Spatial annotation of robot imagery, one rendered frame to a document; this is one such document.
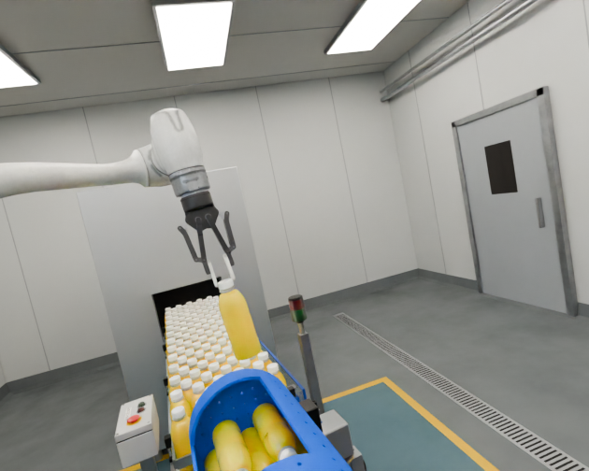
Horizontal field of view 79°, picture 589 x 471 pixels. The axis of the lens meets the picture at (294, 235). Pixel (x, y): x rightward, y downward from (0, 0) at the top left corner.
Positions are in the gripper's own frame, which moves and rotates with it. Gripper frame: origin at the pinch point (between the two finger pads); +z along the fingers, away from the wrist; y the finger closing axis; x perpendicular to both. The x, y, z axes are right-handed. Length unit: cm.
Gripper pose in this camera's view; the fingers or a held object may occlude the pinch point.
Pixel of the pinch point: (221, 270)
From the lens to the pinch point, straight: 93.4
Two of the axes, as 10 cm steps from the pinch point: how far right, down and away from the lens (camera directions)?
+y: 9.0, -3.2, 2.9
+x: -3.0, 0.2, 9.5
